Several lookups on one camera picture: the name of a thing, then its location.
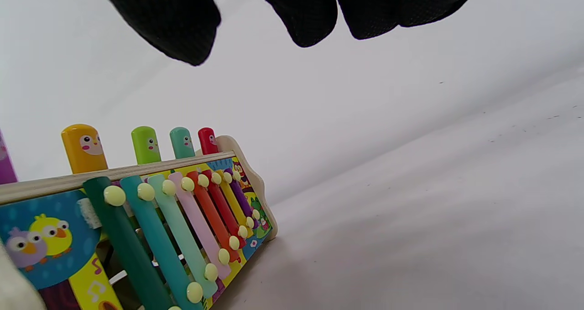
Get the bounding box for yellow toy peg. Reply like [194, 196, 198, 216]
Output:
[61, 124, 109, 175]

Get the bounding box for row of coloured xylophone bars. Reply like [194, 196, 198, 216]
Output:
[83, 168, 257, 310]

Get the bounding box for teal toy peg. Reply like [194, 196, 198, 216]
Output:
[170, 127, 196, 160]

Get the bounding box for purple toy peg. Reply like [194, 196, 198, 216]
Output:
[0, 130, 18, 185]

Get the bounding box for green toy peg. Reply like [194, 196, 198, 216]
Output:
[131, 126, 162, 165]

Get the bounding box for cream xylophone bar pins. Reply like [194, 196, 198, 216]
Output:
[104, 170, 268, 310]

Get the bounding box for red toy peg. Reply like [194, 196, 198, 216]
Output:
[198, 128, 219, 155]

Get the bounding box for wooden toy xylophone bench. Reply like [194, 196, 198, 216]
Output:
[0, 135, 278, 310]

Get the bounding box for person's right hand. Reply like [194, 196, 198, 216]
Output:
[94, 0, 525, 67]

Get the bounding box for off-white rounded object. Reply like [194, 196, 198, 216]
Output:
[0, 244, 46, 310]

